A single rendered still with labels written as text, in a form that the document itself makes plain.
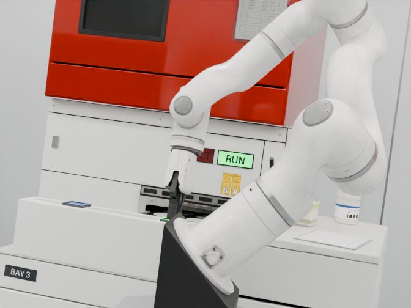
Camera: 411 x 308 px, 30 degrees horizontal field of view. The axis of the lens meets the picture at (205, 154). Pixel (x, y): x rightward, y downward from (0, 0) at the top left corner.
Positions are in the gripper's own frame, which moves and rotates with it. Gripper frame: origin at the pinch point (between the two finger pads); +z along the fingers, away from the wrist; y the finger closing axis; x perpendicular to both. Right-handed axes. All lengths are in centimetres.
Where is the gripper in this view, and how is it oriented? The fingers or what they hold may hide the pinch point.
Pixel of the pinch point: (174, 212)
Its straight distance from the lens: 188.1
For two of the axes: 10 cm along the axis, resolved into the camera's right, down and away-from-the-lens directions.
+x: 9.6, 1.3, -2.5
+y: -2.3, -1.9, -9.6
